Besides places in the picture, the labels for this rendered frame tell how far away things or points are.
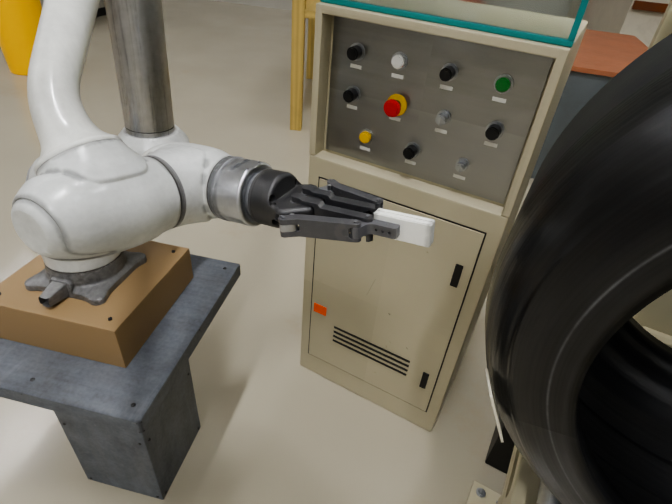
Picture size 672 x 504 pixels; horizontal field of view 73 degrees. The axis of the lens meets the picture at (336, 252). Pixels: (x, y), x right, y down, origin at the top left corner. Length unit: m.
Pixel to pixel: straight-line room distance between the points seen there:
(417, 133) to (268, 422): 1.09
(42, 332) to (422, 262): 0.90
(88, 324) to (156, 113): 0.44
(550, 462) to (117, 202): 0.52
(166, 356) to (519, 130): 0.91
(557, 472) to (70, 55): 0.70
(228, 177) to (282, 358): 1.34
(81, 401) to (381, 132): 0.90
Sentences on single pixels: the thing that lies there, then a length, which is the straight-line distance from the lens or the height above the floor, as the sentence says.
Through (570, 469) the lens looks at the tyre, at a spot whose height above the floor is 1.05.
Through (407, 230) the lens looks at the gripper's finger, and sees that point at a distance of 0.53.
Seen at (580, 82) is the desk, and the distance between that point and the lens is 3.40.
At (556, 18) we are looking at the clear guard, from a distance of 1.04.
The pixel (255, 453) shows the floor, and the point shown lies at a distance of 1.66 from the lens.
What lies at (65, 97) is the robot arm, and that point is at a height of 1.25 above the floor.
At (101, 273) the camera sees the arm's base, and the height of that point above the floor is 0.80.
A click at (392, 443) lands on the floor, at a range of 1.71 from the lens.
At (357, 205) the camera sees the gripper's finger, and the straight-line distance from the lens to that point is 0.56.
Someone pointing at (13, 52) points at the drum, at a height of 0.20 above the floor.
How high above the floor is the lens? 1.45
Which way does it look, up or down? 37 degrees down
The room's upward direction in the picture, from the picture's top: 6 degrees clockwise
